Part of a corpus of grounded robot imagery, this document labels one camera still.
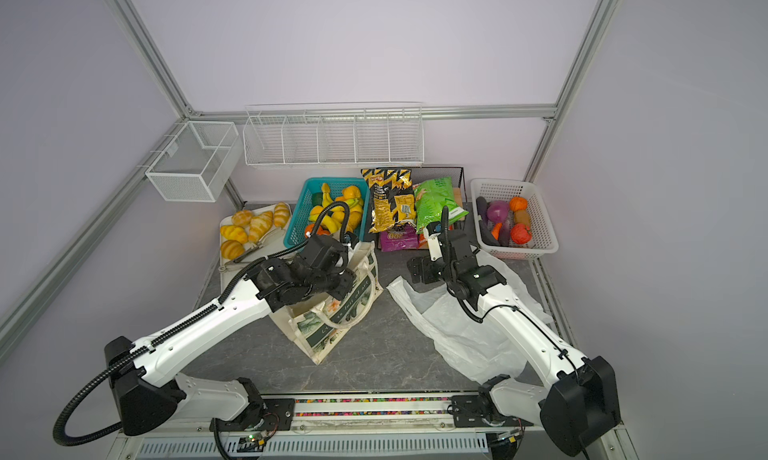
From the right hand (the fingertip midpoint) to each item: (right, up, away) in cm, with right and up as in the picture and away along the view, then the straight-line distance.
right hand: (424, 261), depth 81 cm
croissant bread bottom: (-65, +2, +22) cm, 68 cm away
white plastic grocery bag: (+16, -24, +3) cm, 29 cm away
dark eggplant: (+26, +9, +27) cm, 39 cm away
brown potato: (+40, +14, +31) cm, 52 cm away
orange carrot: (+29, +9, +27) cm, 40 cm away
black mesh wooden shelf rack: (+13, +26, +19) cm, 35 cm away
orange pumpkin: (+39, +19, +31) cm, 54 cm away
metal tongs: (-56, +3, +24) cm, 61 cm away
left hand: (-20, -3, -7) cm, 21 cm away
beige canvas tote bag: (-27, -15, -7) cm, 31 cm away
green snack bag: (+3, +18, +9) cm, 21 cm away
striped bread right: (-52, +15, +33) cm, 64 cm away
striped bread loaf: (-59, +10, +29) cm, 66 cm away
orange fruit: (-25, +23, +31) cm, 46 cm away
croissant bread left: (-67, +7, +27) cm, 73 cm away
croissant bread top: (-66, +13, +31) cm, 74 cm away
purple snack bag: (-5, +6, +21) cm, 22 cm away
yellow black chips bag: (-9, +19, +13) cm, 25 cm away
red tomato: (+36, +7, +21) cm, 42 cm away
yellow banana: (-23, +18, +29) cm, 41 cm away
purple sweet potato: (+31, +7, +24) cm, 40 cm away
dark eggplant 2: (+25, +18, +31) cm, 43 cm away
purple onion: (+29, +15, +25) cm, 41 cm away
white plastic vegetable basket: (+43, +5, +21) cm, 48 cm away
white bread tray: (-52, +2, +25) cm, 58 cm away
